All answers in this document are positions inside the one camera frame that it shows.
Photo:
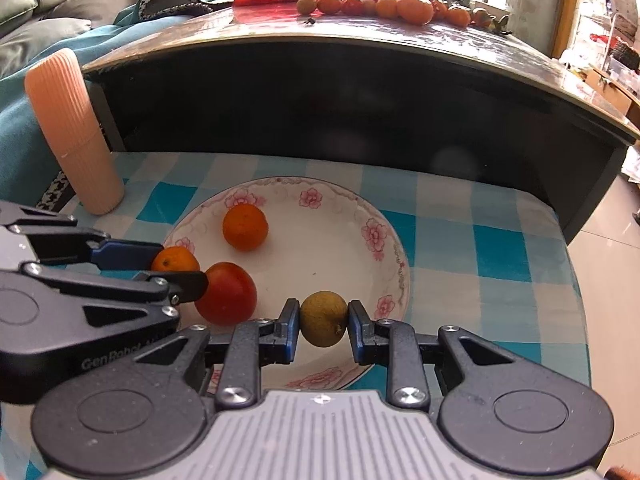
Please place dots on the wooden shelf unit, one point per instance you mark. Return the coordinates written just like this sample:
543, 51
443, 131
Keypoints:
604, 51

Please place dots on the large red tomato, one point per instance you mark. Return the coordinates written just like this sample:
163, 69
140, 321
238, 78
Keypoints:
231, 295

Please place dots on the grey sofa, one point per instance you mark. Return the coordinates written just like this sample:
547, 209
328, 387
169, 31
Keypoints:
30, 26

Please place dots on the small orange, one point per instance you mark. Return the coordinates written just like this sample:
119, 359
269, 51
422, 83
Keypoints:
175, 259

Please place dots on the large orange on table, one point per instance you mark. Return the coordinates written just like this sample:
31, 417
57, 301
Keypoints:
418, 12

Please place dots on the white floral plate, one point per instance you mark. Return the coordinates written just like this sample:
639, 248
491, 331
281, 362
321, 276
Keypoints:
321, 237

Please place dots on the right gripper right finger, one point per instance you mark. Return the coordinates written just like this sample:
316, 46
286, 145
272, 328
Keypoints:
396, 346

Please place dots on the blue checkered tablecloth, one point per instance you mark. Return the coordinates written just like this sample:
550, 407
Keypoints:
488, 266

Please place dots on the pink ribbed cup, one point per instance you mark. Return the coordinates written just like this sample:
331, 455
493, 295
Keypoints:
57, 91

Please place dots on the dark coffee table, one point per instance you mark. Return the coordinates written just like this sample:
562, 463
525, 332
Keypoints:
457, 102

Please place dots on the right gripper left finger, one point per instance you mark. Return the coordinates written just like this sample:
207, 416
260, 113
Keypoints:
254, 345

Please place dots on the brown longan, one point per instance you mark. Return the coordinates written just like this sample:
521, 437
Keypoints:
323, 318

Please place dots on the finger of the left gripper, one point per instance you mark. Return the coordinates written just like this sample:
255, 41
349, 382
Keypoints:
63, 245
146, 287

